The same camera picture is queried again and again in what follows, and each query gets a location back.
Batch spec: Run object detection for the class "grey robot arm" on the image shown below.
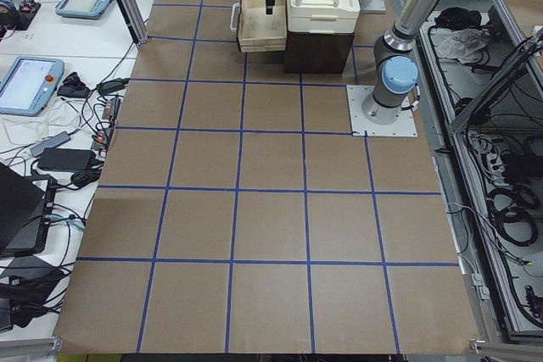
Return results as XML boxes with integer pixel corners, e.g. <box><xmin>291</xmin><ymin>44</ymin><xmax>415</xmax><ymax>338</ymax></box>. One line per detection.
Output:
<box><xmin>361</xmin><ymin>0</ymin><xmax>439</xmax><ymax>125</ymax></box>

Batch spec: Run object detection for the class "white crumpled cloth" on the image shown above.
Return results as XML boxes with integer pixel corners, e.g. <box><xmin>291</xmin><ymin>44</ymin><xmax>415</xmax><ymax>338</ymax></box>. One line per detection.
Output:
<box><xmin>436</xmin><ymin>29</ymin><xmax>490</xmax><ymax>64</ymax></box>

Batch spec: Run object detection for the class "near teach pendant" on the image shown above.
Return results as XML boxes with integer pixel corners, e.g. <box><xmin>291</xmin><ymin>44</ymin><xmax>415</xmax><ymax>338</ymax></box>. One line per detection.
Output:
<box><xmin>1</xmin><ymin>56</ymin><xmax>64</xmax><ymax>117</ymax></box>

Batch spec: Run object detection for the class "black power brick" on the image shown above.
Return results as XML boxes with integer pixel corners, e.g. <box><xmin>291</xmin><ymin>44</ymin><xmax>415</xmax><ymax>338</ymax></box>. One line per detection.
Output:
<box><xmin>37</xmin><ymin>148</ymin><xmax>96</xmax><ymax>172</ymax></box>

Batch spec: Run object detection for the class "black laptop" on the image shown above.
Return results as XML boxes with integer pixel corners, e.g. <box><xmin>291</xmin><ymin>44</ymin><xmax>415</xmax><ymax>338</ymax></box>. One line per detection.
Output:
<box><xmin>1</xmin><ymin>164</ymin><xmax>57</xmax><ymax>259</ymax></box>

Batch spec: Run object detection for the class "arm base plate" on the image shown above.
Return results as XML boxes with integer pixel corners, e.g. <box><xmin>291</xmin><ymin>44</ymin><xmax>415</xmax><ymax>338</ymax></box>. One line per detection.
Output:
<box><xmin>346</xmin><ymin>85</ymin><xmax>417</xmax><ymax>138</ymax></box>

